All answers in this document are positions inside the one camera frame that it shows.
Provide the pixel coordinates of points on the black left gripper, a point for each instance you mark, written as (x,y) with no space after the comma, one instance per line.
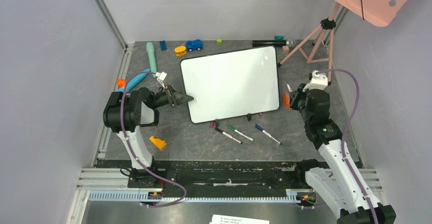
(177,98)

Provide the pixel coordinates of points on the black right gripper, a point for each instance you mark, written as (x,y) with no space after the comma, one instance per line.
(296,94)

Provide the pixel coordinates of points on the white whiteboard with black frame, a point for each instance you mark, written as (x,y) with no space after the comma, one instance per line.
(231,84)

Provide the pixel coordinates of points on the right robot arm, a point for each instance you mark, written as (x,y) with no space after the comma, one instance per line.
(346,193)

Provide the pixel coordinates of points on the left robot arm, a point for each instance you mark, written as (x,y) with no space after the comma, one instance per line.
(126,113)

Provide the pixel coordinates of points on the orange cup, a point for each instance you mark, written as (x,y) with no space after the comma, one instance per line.
(287,100)

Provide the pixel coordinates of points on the blue toy crayon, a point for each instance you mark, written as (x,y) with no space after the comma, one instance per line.
(134,81)

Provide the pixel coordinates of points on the blue capped marker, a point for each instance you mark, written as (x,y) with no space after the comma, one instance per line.
(266,133)

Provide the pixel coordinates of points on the orange wedge block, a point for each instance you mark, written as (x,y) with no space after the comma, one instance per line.
(159,143)

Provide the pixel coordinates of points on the wooden cube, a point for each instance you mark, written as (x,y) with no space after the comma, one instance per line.
(285,49)

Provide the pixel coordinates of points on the dark blue block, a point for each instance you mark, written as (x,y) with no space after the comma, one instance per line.
(163,45)

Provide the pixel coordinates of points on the black flashlight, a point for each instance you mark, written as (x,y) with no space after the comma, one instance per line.
(276,43)

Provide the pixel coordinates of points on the blue toy car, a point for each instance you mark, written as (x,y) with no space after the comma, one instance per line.
(192,45)

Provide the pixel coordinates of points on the black capped marker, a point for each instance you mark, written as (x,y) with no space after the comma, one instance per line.
(227,135)

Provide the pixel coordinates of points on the green capped marker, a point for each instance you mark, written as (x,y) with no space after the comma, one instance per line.
(240,133)

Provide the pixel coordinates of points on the mint green toy microphone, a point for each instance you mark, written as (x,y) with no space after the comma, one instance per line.
(151,57)

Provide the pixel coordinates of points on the orange toy piece at left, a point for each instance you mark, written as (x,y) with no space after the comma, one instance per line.
(120,83)

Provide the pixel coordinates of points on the teal block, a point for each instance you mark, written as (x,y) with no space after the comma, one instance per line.
(278,37)

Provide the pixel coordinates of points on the white paper sheet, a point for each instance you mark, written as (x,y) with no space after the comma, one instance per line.
(224,219)

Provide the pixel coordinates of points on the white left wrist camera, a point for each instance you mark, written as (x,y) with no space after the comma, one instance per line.
(160,77)

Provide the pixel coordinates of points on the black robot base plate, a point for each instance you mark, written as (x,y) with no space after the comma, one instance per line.
(218,179)

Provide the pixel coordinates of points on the white cable duct rail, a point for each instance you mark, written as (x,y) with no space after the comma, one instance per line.
(142,196)

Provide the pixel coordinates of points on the aluminium frame profile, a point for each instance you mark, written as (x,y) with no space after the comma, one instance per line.
(111,23)

